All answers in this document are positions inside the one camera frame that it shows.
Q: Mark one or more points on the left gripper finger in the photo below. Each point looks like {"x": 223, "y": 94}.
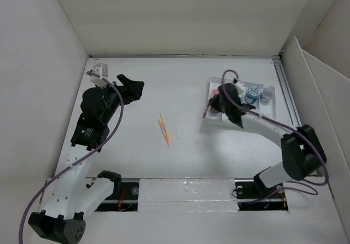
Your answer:
{"x": 124, "y": 80}
{"x": 135, "y": 89}

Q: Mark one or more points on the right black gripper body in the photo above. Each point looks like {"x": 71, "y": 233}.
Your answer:
{"x": 217, "y": 105}

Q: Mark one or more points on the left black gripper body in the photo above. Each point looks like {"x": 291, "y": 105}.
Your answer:
{"x": 112, "y": 98}

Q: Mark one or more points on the red gel pen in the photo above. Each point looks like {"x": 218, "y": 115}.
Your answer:
{"x": 206, "y": 110}

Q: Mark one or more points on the blue patterned round tin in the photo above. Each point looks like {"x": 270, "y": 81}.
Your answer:
{"x": 252, "y": 94}

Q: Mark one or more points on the orange highlighter pen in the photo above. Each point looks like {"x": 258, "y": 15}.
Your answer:
{"x": 166, "y": 137}

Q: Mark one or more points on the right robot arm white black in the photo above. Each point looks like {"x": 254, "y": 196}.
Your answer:
{"x": 301, "y": 150}

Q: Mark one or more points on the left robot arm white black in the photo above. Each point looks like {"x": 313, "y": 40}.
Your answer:
{"x": 63, "y": 218}

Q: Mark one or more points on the long yellow highlighter pen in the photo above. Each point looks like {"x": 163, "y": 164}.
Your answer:
{"x": 163, "y": 124}

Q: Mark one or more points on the white divided organizer tray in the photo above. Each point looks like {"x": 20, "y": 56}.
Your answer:
{"x": 267, "y": 109}

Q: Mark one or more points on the small clear glitter jar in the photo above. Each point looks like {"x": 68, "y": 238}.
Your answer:
{"x": 266, "y": 95}

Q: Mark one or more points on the white folded cardboard panel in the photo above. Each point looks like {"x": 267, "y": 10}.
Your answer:
{"x": 321, "y": 96}

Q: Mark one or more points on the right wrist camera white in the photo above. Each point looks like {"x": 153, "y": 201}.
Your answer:
{"x": 240, "y": 87}

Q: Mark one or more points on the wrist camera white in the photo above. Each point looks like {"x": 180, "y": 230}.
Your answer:
{"x": 240, "y": 87}
{"x": 101, "y": 70}

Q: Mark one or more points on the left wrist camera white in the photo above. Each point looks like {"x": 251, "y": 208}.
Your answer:
{"x": 101, "y": 70}

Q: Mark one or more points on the aluminium side rail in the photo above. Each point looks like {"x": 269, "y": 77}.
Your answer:
{"x": 286, "y": 91}

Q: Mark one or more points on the black mounting rail base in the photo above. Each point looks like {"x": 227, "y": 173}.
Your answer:
{"x": 127, "y": 199}

